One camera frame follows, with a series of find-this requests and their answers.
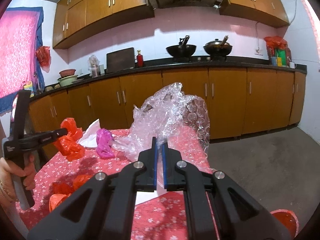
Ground white mug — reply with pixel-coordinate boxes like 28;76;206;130
289;62;297;69

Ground red bottle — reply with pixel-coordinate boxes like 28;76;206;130
136;50;144;67

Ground white paper sheet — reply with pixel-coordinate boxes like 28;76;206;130
78;119;100;149

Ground red bag over containers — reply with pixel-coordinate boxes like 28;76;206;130
264;36;287;50

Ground red plastic bag front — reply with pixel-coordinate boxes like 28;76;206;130
49;174;93;212

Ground magenta plastic bag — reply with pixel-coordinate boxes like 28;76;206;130
96;128;115;159

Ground clear wrapped jar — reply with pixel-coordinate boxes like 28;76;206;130
88;55;100;77

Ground upper right wooden cabinet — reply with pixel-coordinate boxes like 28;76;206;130
219;0;289;28

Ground red plastic bag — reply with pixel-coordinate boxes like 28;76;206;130
54;118;85;161
35;46;52;73
49;174;93;212
52;182;74;195

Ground lower wooden cabinets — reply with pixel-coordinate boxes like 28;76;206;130
29;67;306;148

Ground pink blue curtain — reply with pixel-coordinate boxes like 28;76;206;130
1;7;44;114

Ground green basin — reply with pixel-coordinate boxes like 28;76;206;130
57;75;78;87

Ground wooden cabinet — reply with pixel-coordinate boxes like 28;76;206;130
219;0;289;28
53;0;154;49

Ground black kitchen countertop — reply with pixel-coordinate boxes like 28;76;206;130
30;56;308;102

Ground dark cutting board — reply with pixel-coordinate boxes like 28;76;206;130
106;47;135;73

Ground black lidded wok right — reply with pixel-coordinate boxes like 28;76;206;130
203;35;233;57

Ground clear bubble wrap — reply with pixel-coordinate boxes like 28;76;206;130
113;82;210;190

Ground upper left wooden cabinet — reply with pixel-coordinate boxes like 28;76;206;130
53;0;154;49

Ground pink basin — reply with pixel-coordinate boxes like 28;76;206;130
59;69;76;78

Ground red floral tablecloth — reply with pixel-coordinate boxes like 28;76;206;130
14;126;212;239

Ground black wok left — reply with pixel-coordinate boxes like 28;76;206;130
166;35;196;59

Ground colourful box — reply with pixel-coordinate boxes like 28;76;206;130
23;81;34;98

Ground person's left hand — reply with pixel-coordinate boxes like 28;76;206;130
0;153;37;205

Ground hanging red plastic bag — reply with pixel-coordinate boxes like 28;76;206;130
35;46;52;73

